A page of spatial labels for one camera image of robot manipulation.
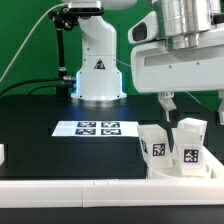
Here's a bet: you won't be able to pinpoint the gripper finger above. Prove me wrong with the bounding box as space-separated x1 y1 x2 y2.
218 89 224 125
158 92 177 122

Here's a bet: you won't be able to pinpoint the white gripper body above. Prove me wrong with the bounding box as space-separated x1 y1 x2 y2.
131 29 224 93

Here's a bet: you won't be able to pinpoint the white round stool seat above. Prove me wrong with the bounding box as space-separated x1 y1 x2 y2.
147 159 212 179

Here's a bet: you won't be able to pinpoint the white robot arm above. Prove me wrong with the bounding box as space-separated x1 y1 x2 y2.
128 0 224 125

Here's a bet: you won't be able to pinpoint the white block at left edge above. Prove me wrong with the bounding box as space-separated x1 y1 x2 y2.
0 144 5 166

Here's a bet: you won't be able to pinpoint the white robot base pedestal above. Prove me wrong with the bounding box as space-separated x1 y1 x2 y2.
71 16 127 107

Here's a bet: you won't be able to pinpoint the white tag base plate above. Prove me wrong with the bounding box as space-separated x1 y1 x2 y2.
52 121 138 137

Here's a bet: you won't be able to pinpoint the grey depth camera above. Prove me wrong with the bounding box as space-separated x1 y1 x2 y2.
68 0 103 16

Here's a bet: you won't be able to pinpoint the white L-shaped obstacle frame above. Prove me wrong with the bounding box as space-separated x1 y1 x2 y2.
0 151 224 208

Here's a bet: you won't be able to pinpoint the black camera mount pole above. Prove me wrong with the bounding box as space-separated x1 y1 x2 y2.
48 6 78 97

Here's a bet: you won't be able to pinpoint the grey camera cable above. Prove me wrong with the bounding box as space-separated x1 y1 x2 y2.
0 2 70 84

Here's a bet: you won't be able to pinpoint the black cables at base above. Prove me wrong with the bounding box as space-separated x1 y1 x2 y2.
0 75 78 98

